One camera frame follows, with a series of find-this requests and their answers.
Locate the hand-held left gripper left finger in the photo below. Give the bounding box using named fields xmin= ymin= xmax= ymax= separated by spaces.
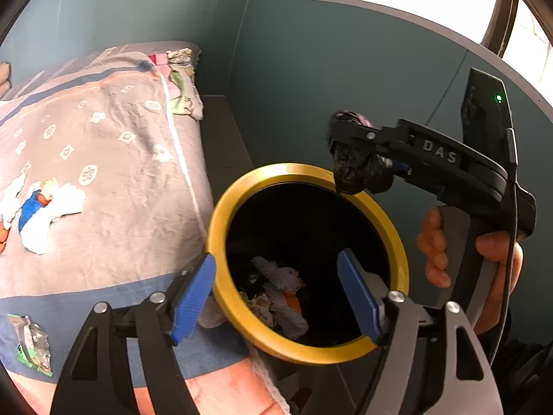
xmin=49 ymin=253 xmax=217 ymax=415

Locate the large black plastic bag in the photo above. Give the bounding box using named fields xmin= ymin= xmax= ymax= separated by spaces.
xmin=330 ymin=110 xmax=394 ymax=195

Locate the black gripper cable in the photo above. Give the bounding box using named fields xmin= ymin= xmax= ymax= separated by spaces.
xmin=503 ymin=129 xmax=521 ymax=295

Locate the black bin with yellow rim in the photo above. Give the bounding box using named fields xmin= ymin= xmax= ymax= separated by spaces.
xmin=205 ymin=162 xmax=410 ymax=398

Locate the person's right hand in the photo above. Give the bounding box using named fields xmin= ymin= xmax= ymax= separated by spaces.
xmin=417 ymin=205 xmax=523 ymax=335

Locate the blue cloth with orange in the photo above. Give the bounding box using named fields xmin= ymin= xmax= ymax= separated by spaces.
xmin=17 ymin=184 xmax=44 ymax=232

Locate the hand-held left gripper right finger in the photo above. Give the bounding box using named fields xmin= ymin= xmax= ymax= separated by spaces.
xmin=337 ymin=248 xmax=504 ymax=415

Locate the floral bed sheet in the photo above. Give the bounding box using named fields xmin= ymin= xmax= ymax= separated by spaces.
xmin=147 ymin=47 xmax=205 ymax=122

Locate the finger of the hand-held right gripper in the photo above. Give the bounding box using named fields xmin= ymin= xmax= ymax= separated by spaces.
xmin=380 ymin=156 xmax=439 ymax=197
xmin=329 ymin=114 xmax=469 ymax=176

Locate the green silver foil wrapper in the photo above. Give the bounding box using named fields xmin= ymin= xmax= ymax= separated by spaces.
xmin=6 ymin=313 xmax=54 ymax=377

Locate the person's right forearm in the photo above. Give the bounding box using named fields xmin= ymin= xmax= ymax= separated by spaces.
xmin=475 ymin=303 xmax=553 ymax=415

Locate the bed with patterned bedspread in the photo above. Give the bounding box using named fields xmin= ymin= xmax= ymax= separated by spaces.
xmin=0 ymin=41 xmax=290 ymax=415

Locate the small white tissue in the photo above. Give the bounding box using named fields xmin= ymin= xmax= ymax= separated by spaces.
xmin=0 ymin=173 xmax=26 ymax=228

